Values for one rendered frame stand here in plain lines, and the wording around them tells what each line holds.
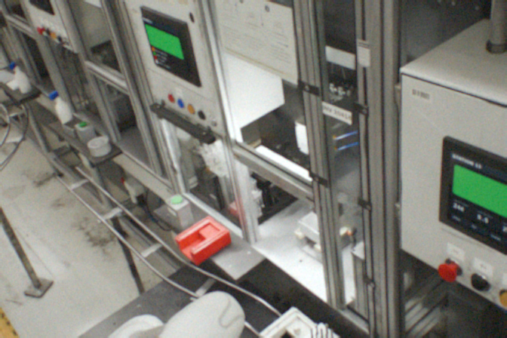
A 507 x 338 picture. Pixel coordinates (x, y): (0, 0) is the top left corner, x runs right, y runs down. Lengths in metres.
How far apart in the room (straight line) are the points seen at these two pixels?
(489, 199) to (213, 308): 0.63
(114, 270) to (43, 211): 0.90
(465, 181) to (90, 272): 2.77
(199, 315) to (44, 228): 2.80
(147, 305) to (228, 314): 0.97
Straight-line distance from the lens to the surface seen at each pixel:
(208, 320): 1.32
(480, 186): 1.09
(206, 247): 2.02
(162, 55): 1.84
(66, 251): 3.79
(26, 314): 3.52
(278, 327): 1.84
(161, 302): 2.28
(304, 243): 2.00
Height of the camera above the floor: 2.31
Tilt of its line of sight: 35 degrees down
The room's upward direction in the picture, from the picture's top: 10 degrees counter-clockwise
